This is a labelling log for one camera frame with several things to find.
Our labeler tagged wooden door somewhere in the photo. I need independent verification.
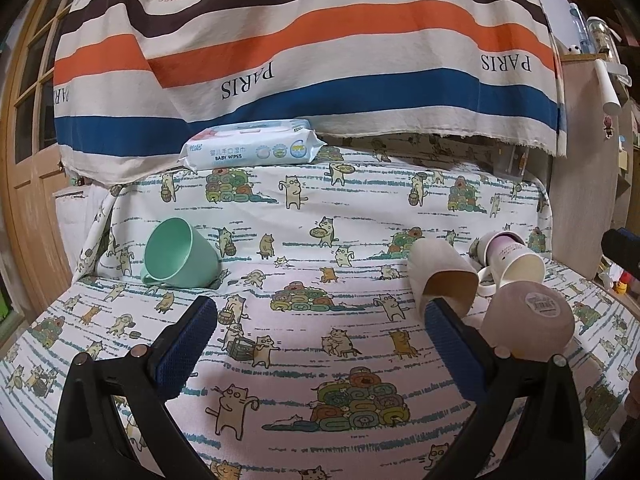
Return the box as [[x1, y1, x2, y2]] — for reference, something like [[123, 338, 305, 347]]
[[1, 0, 73, 318]]

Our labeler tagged clear blue bottle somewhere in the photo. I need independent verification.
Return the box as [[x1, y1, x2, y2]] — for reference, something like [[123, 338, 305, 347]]
[[570, 2, 592, 54]]

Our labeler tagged beige plastic cup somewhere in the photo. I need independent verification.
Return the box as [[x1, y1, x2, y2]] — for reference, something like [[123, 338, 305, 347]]
[[407, 238, 480, 318]]

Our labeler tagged brown wooden side panel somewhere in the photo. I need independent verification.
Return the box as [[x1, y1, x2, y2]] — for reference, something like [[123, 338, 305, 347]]
[[549, 54, 620, 278]]

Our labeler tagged cat print bed sheet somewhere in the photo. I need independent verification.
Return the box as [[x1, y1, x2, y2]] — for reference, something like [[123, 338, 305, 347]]
[[0, 131, 640, 480]]

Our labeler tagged white pink mug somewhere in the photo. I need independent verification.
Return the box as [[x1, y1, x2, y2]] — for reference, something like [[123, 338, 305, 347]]
[[476, 231, 546, 297]]

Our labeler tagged red yellow toy figure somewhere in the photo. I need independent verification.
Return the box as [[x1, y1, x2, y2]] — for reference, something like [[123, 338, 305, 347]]
[[614, 271, 631, 294]]

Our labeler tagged pink speckled cup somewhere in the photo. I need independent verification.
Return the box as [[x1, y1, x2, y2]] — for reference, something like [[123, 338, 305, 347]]
[[480, 281, 575, 362]]

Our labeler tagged cartoon sticker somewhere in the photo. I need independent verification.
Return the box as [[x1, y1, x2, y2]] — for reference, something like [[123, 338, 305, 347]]
[[603, 115, 614, 139]]

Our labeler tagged striped Paris cloth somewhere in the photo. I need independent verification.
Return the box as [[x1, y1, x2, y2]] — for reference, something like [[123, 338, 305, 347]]
[[53, 0, 566, 184]]

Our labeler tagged green plastic cup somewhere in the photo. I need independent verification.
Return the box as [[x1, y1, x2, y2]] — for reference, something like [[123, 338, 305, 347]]
[[140, 218, 221, 288]]

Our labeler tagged white cone lamp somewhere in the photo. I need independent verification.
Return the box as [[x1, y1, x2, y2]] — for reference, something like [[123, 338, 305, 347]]
[[594, 58, 622, 117]]

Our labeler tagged baby wipes pack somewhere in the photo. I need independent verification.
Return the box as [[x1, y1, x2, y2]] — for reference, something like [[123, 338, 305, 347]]
[[179, 119, 326, 171]]

